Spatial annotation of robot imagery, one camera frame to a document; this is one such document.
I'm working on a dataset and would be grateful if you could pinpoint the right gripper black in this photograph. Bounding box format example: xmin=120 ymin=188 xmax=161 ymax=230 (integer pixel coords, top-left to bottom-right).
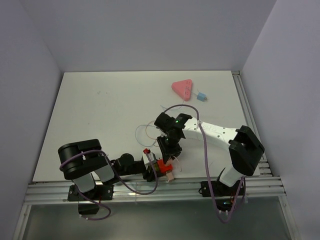
xmin=157 ymin=134 xmax=183 ymax=164

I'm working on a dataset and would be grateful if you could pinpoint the red cube socket adapter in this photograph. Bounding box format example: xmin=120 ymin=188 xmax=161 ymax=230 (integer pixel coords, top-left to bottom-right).
xmin=157 ymin=159 xmax=173 ymax=175

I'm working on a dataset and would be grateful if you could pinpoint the pink charger block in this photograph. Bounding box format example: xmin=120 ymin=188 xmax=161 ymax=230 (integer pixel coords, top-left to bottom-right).
xmin=165 ymin=157 xmax=174 ymax=166

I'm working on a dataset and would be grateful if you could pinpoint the pink thin cable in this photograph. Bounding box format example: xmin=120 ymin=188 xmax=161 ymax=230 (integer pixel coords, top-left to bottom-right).
xmin=143 ymin=121 xmax=183 ymax=173

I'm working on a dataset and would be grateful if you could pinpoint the light blue thin cable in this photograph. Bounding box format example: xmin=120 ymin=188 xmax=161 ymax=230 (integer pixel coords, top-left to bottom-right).
xmin=134 ymin=84 xmax=201 ymax=148

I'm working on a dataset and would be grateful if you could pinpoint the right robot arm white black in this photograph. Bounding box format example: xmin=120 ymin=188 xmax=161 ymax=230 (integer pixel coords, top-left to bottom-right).
xmin=154 ymin=112 xmax=265 ymax=195

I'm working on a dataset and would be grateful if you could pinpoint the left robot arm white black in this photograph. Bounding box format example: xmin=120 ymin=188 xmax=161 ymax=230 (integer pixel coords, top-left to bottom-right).
xmin=57 ymin=139 xmax=158 ymax=200

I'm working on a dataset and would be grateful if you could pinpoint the blue plug adapter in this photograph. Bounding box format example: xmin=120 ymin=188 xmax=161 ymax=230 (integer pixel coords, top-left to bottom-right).
xmin=197 ymin=92 xmax=208 ymax=102

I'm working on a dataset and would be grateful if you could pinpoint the pink triangular power strip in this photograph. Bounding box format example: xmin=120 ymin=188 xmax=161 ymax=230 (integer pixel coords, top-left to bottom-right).
xmin=171 ymin=79 xmax=193 ymax=102

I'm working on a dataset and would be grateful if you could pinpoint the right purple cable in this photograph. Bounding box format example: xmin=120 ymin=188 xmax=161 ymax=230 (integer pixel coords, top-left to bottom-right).
xmin=162 ymin=104 xmax=247 ymax=224

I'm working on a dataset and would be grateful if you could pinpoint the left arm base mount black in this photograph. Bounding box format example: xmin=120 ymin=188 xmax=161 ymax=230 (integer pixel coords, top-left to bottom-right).
xmin=67 ymin=184 xmax=114 ymax=218

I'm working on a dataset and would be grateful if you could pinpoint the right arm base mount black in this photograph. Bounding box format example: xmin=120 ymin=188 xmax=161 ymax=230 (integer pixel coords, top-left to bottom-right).
xmin=198 ymin=180 xmax=240 ymax=212

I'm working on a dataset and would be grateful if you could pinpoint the aluminium right side rail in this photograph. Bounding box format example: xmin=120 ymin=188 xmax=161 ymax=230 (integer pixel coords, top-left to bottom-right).
xmin=231 ymin=71 xmax=286 ymax=197

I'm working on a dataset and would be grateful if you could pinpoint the aluminium rail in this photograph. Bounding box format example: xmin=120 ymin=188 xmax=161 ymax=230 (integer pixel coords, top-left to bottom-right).
xmin=231 ymin=71 xmax=286 ymax=197
xmin=22 ymin=176 xmax=286 ymax=206

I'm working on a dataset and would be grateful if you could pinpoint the aluminium front rail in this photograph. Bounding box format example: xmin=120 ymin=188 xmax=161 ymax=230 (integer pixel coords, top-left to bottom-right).
xmin=22 ymin=176 xmax=286 ymax=206

